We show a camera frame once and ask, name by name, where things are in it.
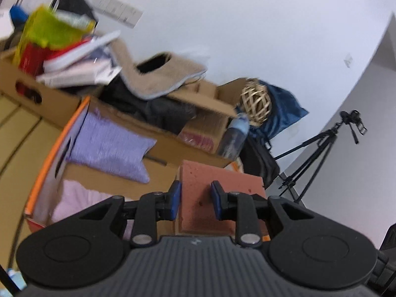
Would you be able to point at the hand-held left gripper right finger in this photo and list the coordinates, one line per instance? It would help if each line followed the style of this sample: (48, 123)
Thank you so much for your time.
(217, 201)

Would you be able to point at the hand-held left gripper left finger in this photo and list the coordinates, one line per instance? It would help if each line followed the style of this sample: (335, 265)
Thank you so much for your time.
(174, 199)

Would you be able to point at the pink sponge block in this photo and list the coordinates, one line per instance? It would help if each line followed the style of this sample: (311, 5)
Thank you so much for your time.
(198, 191)

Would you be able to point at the purple towel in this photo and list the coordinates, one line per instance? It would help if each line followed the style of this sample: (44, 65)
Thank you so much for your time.
(108, 148)

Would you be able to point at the lavender plush headband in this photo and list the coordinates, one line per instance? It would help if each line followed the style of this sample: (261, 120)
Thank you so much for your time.
(80, 198)

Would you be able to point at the red cardboard box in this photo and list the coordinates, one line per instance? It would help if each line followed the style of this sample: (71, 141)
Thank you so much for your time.
(49, 173)

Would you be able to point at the cardboard box with open flaps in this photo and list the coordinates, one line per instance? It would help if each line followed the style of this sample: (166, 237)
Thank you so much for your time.
(167, 148)

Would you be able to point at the grey water bottle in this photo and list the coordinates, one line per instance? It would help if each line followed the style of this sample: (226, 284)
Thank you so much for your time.
(232, 136)

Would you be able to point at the dark grey cloth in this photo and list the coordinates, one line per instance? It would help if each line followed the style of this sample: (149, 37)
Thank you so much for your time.
(148, 111)

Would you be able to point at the woven rattan ball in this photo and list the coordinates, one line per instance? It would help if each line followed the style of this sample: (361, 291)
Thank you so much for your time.
(256, 102)

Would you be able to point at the dark blue fabric bag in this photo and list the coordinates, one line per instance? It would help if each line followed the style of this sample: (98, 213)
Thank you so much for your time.
(284, 111)

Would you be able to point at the beige slipper boot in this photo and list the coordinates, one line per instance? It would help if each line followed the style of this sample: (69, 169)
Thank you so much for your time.
(148, 86)

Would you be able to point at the black tripod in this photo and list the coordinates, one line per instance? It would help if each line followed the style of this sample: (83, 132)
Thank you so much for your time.
(321, 139)

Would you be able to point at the stack of white booklets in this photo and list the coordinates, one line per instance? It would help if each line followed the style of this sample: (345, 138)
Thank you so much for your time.
(74, 74)

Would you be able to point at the red packet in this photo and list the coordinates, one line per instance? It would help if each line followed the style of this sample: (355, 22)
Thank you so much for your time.
(31, 58)

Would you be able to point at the yellow-green plastic bag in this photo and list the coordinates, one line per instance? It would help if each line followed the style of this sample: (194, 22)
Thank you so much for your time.
(49, 27)

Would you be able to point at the white printed paper sheets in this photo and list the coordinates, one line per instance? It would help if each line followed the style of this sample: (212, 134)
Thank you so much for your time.
(4, 21)

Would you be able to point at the white wall socket strip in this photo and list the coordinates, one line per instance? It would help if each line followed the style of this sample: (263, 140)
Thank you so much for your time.
(117, 9)

